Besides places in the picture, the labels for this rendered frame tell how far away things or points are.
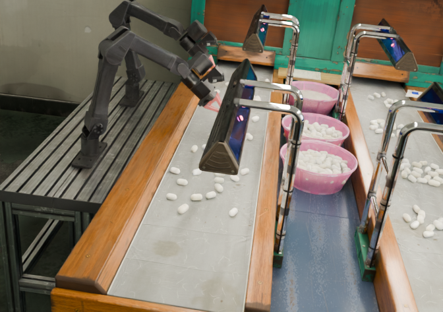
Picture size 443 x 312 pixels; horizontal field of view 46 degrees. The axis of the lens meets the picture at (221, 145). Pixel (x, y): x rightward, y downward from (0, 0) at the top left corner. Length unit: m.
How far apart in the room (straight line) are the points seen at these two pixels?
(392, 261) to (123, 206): 0.71
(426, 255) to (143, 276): 0.74
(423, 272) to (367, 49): 1.58
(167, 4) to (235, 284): 2.56
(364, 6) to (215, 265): 1.78
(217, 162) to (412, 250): 0.67
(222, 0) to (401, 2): 0.88
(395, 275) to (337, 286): 0.15
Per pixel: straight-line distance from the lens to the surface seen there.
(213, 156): 1.03
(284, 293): 1.34
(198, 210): 1.48
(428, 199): 1.78
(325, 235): 1.58
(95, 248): 1.29
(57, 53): 3.85
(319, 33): 2.74
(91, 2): 3.68
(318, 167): 1.81
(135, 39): 1.78
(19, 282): 1.93
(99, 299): 1.19
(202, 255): 1.31
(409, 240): 1.54
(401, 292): 1.30
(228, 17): 2.74
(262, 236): 1.36
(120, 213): 1.41
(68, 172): 1.81
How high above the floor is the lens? 1.53
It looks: 25 degrees down
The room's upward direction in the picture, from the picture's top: 6 degrees clockwise
